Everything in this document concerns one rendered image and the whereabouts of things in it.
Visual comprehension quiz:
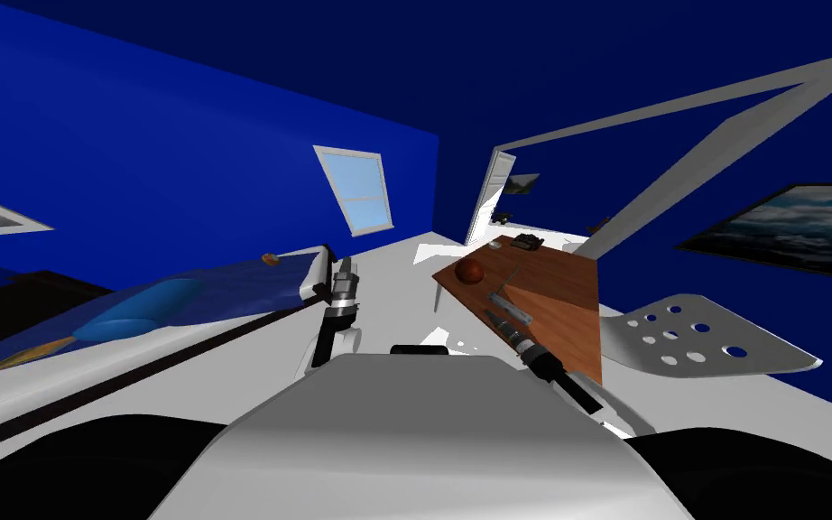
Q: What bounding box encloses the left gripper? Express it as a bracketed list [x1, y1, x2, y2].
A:
[333, 255, 361, 293]

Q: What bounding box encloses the white framed window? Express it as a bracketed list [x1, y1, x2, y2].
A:
[312, 144, 395, 238]

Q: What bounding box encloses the white door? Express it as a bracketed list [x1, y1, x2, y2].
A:
[464, 148, 518, 247]

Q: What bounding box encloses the grey chair with holes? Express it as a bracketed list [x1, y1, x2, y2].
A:
[598, 292, 824, 379]

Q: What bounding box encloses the dark wooden cabinet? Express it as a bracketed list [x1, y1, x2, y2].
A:
[0, 270, 113, 364]

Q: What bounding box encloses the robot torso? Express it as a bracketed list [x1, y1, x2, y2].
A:
[147, 344, 693, 520]

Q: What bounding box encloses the dark framed seascape picture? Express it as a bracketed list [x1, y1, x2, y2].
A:
[675, 183, 832, 284]

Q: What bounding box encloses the reddish brown ball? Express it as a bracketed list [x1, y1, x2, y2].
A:
[455, 257, 486, 286]

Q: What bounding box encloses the brown wooden table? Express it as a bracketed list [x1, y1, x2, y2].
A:
[430, 234, 605, 388]

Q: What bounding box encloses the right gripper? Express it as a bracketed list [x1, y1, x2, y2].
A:
[484, 308, 525, 344]

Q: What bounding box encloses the small dark picture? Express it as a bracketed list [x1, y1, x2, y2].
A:
[502, 172, 541, 197]

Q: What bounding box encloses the grey flat box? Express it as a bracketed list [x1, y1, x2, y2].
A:
[486, 292, 535, 325]

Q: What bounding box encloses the blue bed with pillow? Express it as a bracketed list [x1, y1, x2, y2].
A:
[0, 244, 337, 463]

